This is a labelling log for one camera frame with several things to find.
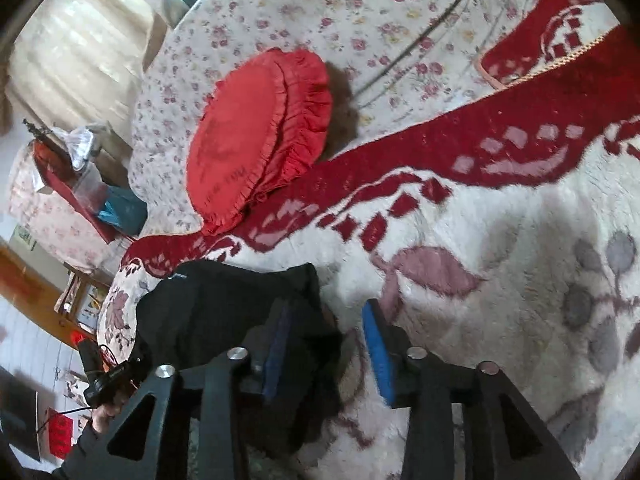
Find beige curtain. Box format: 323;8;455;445
9;0;190;135

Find black metal rod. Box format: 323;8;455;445
22;118;72;155

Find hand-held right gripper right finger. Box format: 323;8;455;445
361;298;582;480

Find red paper decoration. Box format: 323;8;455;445
46;406;77;459

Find black pants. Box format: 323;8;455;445
131;260;347;457

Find floral bedsheet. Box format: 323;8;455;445
127;0;593;236

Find person's left hand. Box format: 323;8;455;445
90;400;128;433

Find clear plastic bag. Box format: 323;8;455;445
50;126;99;172

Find black screen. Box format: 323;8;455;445
0;369;42;462

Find red round ruffled cushion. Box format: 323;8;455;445
185;47;334;237

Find teal bag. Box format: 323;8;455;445
96;185;149;237

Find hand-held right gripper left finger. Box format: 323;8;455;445
72;299;297;480

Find red and white plush blanket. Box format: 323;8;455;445
97;0;640;480

